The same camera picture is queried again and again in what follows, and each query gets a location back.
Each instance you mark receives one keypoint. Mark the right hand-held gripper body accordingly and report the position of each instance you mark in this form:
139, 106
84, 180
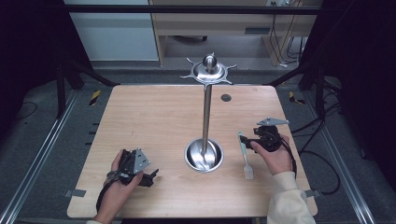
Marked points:
269, 138

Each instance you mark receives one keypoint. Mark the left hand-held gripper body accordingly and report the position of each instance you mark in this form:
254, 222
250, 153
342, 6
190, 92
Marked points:
137, 161

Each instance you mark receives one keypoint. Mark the person's right hand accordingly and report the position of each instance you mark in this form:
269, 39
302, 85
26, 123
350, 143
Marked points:
277, 160

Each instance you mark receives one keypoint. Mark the person's left hand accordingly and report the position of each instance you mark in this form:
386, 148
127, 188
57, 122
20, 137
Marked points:
115, 194

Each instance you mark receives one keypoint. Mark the steel utensil stand with hooks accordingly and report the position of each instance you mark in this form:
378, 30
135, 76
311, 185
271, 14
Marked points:
206, 118

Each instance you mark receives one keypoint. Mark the grey round table grommet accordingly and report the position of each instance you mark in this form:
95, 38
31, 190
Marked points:
226, 98

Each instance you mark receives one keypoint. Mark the yellow black hazard tape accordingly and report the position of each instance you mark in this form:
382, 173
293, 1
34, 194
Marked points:
95, 97
294, 98

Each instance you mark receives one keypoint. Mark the grey tape strip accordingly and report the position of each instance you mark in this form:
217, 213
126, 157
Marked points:
75, 193
312, 193

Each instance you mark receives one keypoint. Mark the black curtain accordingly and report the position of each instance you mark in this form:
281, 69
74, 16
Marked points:
364, 77
28, 46

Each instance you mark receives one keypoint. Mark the light wooden desk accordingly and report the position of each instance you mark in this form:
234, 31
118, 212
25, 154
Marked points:
218, 28

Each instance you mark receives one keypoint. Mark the white cabinet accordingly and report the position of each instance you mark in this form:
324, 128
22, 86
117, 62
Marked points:
115, 37

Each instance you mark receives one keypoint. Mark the black metal frame leg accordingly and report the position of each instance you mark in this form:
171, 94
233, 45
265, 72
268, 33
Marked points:
319, 90
61, 90

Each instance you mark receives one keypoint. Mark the aluminium floor rail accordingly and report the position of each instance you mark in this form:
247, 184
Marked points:
345, 168
34, 158

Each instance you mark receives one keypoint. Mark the black horizontal frame bar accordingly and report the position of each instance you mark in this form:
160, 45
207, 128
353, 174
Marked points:
186, 9

